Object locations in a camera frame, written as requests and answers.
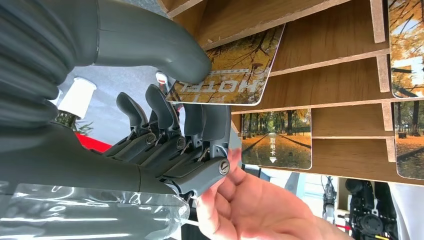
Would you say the wooden card holder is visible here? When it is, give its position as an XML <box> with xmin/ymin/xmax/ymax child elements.
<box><xmin>157</xmin><ymin>0</ymin><xmax>424</xmax><ymax>186</ymax></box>

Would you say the clear plastic cover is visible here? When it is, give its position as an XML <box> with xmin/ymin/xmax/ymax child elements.
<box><xmin>0</xmin><ymin>183</ymin><xmax>191</xmax><ymax>240</ymax></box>

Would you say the black machinery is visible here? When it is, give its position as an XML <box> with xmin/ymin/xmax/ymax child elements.
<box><xmin>344</xmin><ymin>178</ymin><xmax>399</xmax><ymax>240</ymax></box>

